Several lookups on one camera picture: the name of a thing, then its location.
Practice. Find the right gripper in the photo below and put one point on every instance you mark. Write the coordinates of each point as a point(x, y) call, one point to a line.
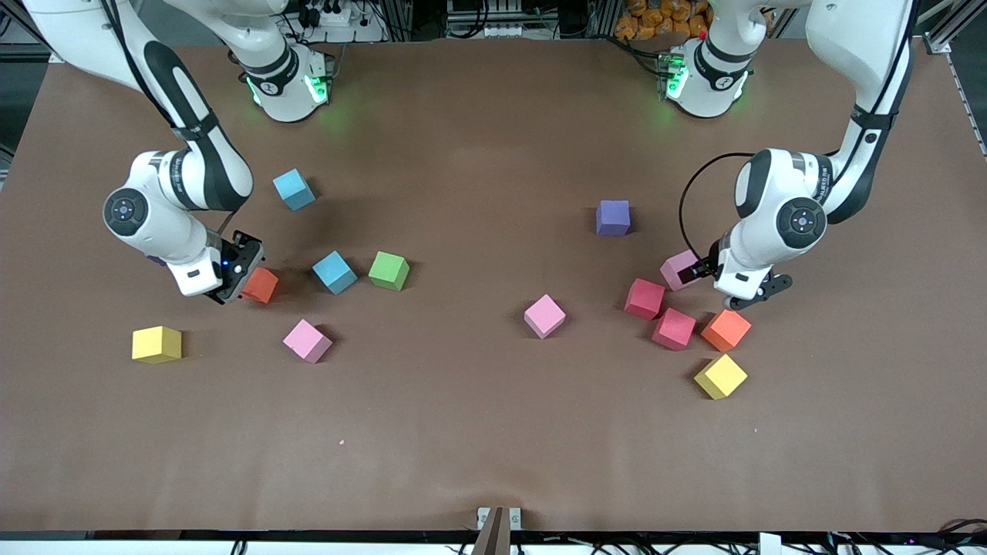
point(245, 254)

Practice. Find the purple foam cube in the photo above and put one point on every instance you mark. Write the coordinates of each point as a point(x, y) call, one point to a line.
point(613, 217)
point(156, 260)

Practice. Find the pink foam cube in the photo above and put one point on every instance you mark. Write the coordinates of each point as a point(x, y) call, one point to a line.
point(675, 271)
point(544, 316)
point(307, 341)

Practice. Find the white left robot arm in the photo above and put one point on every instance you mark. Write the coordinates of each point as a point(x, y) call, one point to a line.
point(802, 222)

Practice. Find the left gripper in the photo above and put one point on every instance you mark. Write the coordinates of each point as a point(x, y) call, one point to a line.
point(708, 266)

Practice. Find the brown table cover sheet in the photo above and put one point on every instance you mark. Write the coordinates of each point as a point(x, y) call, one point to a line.
point(493, 401)

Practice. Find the orange foam cube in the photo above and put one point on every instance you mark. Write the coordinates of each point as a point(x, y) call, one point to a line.
point(725, 330)
point(264, 287)

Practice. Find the green foam cube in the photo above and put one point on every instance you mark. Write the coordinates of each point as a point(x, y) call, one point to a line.
point(389, 270)

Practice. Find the grey electronics rack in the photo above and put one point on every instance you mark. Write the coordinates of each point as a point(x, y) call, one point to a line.
point(493, 23)

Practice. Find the white power strip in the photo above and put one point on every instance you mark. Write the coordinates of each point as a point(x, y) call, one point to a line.
point(339, 17)

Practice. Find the bag of orange items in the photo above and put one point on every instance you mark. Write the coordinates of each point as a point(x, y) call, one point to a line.
point(655, 19)

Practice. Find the aluminium frame post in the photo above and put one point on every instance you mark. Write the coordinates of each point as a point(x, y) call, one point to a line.
point(944, 35)

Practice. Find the metal bracket with wooden strip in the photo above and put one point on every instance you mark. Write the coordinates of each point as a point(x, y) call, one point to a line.
point(499, 532)

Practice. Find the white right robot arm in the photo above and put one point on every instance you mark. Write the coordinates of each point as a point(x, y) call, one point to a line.
point(123, 210)

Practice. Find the cyan foam cube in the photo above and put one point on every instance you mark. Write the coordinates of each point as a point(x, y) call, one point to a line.
point(293, 189)
point(335, 272)

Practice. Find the crimson foam cube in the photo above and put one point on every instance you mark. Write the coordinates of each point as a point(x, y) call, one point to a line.
point(645, 298)
point(673, 328)

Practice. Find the yellow foam cube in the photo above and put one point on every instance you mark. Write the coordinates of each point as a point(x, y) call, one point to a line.
point(720, 376)
point(156, 344)

